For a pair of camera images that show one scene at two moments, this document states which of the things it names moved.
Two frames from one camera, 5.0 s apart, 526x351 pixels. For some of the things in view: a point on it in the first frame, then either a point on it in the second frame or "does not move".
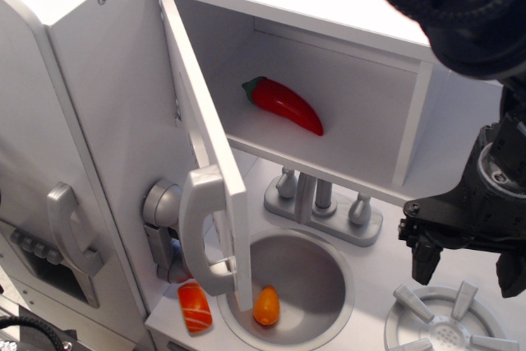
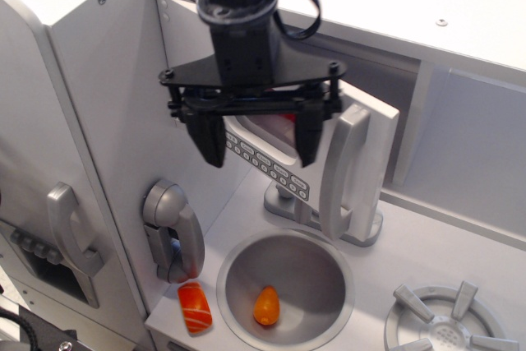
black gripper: (486, 210) -> (254, 72)
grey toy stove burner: (443, 318) does not move
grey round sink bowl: (316, 287) does not move
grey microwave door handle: (203, 192) -> (348, 127)
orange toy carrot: (266, 309) does not move
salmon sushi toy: (196, 308) does not move
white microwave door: (218, 152) -> (270, 141)
